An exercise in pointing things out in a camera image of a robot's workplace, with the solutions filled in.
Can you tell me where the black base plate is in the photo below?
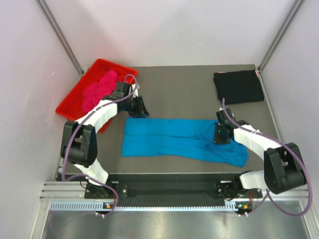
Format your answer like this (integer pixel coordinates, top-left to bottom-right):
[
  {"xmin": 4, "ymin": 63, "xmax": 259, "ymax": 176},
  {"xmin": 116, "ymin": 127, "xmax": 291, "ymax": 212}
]
[{"xmin": 84, "ymin": 181, "xmax": 250, "ymax": 200}]

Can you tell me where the pink t shirt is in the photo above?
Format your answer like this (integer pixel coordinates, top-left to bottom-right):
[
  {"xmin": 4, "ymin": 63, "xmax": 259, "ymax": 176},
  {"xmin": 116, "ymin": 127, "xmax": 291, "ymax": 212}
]
[{"xmin": 82, "ymin": 70, "xmax": 119, "ymax": 114}]

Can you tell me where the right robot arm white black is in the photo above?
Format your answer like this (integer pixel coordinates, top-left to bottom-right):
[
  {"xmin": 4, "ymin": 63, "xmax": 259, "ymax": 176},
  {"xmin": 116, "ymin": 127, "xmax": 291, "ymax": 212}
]
[{"xmin": 213, "ymin": 120, "xmax": 307, "ymax": 197}]

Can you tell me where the blue t shirt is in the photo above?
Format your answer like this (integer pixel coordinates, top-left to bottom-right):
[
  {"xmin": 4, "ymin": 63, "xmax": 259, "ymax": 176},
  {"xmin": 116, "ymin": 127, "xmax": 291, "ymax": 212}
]
[{"xmin": 121, "ymin": 118, "xmax": 249, "ymax": 167}]

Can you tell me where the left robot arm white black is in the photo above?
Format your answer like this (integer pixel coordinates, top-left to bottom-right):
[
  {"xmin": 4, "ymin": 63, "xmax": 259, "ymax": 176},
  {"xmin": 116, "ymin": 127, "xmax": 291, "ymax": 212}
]
[{"xmin": 60, "ymin": 96, "xmax": 149, "ymax": 198}]

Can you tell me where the folded black t shirt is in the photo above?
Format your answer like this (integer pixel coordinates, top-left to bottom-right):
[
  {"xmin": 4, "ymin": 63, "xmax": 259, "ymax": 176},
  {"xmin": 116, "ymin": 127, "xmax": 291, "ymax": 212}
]
[{"xmin": 213, "ymin": 70, "xmax": 265, "ymax": 105}]

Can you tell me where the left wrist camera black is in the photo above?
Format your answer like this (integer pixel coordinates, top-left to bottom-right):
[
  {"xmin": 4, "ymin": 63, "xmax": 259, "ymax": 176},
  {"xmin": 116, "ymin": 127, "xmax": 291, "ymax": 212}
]
[{"xmin": 111, "ymin": 81, "xmax": 139, "ymax": 100}]

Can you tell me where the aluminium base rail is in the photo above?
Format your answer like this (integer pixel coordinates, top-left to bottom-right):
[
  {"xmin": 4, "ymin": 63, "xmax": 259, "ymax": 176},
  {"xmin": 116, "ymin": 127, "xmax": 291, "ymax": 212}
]
[{"xmin": 40, "ymin": 181, "xmax": 309, "ymax": 212}]

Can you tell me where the purple cable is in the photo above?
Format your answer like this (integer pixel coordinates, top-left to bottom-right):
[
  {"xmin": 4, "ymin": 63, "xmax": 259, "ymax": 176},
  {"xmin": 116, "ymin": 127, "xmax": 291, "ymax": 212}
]
[
  {"xmin": 61, "ymin": 74, "xmax": 138, "ymax": 216},
  {"xmin": 222, "ymin": 98, "xmax": 313, "ymax": 217}
]

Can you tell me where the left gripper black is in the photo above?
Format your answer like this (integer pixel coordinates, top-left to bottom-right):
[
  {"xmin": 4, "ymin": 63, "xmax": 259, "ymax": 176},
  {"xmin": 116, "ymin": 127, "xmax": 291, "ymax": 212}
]
[{"xmin": 124, "ymin": 95, "xmax": 150, "ymax": 118}]

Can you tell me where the right corner aluminium post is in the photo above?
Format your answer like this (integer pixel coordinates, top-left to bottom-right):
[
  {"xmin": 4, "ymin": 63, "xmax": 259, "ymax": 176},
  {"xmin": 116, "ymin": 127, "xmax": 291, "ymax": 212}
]
[{"xmin": 257, "ymin": 0, "xmax": 305, "ymax": 72}]

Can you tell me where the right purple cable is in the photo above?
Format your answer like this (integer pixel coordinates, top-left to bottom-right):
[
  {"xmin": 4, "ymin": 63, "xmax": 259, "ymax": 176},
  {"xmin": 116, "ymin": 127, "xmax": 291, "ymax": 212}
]
[{"xmin": 222, "ymin": 98, "xmax": 313, "ymax": 217}]

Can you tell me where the left corner aluminium post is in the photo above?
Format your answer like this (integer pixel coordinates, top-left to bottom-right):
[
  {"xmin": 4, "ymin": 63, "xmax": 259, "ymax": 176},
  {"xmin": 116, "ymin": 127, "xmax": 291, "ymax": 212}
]
[{"xmin": 35, "ymin": 0, "xmax": 84, "ymax": 76}]

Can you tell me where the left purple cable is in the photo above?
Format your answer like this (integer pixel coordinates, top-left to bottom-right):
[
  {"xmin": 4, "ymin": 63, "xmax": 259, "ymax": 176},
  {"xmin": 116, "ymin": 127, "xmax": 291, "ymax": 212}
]
[{"xmin": 61, "ymin": 74, "xmax": 138, "ymax": 216}]

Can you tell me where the corner aluminium post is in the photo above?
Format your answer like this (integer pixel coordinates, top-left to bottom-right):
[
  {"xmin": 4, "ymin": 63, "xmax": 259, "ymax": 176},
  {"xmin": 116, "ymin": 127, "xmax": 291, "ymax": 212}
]
[
  {"xmin": 35, "ymin": 0, "xmax": 84, "ymax": 76},
  {"xmin": 257, "ymin": 0, "xmax": 305, "ymax": 72}
]

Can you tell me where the red plastic bin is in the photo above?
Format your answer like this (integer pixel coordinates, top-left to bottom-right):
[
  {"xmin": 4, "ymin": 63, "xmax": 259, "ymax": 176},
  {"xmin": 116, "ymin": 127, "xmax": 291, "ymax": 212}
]
[{"xmin": 56, "ymin": 59, "xmax": 138, "ymax": 132}]

